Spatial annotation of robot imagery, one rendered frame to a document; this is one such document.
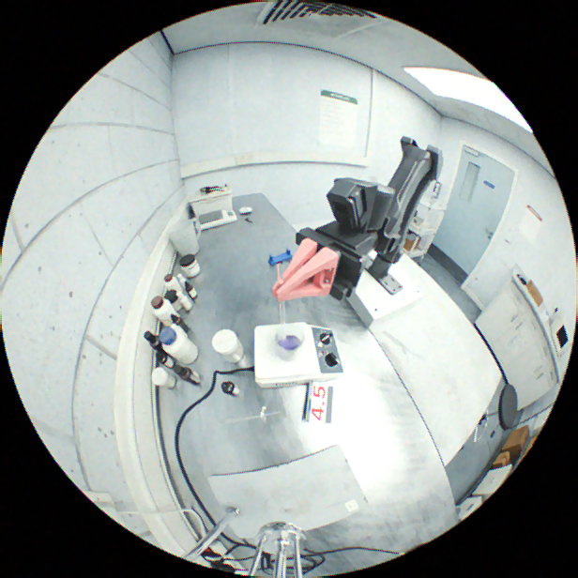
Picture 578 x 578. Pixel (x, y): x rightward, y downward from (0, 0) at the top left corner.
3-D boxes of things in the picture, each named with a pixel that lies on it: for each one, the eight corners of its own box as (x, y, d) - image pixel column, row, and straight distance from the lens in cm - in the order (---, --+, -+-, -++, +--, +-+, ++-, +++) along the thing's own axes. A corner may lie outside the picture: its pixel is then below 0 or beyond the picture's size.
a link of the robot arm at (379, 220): (398, 200, 23) (418, 195, 35) (342, 177, 27) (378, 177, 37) (369, 269, 28) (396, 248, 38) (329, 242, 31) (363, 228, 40)
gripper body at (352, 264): (360, 264, 19) (385, 243, 25) (296, 229, 24) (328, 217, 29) (346, 301, 23) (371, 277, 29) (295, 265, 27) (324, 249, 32)
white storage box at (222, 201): (233, 198, 164) (231, 182, 161) (235, 210, 128) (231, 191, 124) (200, 205, 167) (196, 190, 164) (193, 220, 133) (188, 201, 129)
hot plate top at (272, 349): (306, 323, 40) (307, 321, 39) (316, 373, 35) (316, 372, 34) (254, 327, 40) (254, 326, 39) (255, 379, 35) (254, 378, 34)
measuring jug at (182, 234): (198, 238, 101) (190, 214, 95) (212, 243, 91) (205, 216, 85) (172, 257, 94) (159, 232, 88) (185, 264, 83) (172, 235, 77)
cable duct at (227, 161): (367, 166, 224) (368, 158, 223) (370, 167, 219) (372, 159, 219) (182, 177, 168) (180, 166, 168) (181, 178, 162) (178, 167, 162)
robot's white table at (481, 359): (334, 301, 175) (357, 217, 122) (400, 413, 158) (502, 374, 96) (289, 314, 159) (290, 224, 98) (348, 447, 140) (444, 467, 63)
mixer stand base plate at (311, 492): (338, 442, 43) (340, 443, 42) (368, 504, 52) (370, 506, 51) (207, 475, 48) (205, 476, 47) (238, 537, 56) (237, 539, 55)
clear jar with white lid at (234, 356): (223, 366, 46) (212, 355, 39) (221, 345, 49) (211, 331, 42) (246, 361, 45) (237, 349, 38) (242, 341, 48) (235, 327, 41)
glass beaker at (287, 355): (296, 337, 37) (298, 316, 30) (306, 358, 35) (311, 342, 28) (270, 344, 37) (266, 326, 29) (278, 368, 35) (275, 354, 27)
